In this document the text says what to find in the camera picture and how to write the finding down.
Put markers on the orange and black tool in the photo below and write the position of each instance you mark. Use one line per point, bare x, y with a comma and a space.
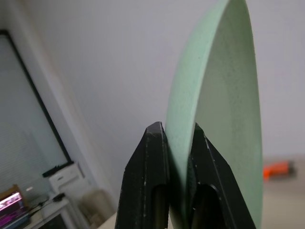
276, 169

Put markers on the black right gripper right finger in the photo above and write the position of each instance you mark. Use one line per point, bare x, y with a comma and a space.
214, 186

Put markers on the white side table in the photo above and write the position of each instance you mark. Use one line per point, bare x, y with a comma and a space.
51, 212

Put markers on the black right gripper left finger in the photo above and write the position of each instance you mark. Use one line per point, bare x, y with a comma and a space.
140, 181

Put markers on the clear plastic container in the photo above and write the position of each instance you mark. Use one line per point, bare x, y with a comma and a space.
95, 205

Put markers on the white printer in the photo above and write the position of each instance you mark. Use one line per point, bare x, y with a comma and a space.
65, 177

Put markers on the green plate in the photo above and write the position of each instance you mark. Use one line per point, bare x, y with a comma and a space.
214, 90

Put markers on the black-framed window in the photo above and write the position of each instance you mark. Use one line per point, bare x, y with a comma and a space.
23, 114

